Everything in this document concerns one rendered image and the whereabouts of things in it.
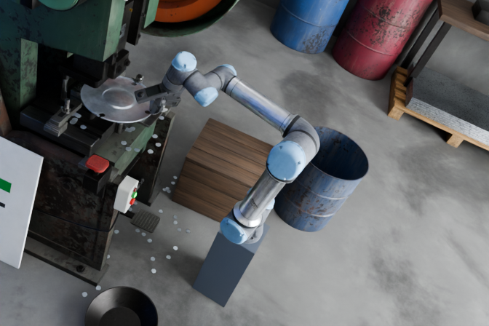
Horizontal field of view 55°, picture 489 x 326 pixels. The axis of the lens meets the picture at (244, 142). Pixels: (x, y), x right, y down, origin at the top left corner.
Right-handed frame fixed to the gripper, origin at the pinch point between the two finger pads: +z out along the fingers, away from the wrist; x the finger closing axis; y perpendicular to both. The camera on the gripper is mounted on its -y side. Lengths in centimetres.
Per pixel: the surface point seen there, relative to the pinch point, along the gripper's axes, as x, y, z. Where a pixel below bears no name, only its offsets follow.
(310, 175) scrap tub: -30, 91, 30
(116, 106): 4.8, -12.1, 2.4
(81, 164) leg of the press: -13.3, -27.6, 11.5
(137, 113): 0.2, -5.1, 1.3
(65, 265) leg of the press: -37, -30, 68
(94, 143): -7.7, -22.6, 6.9
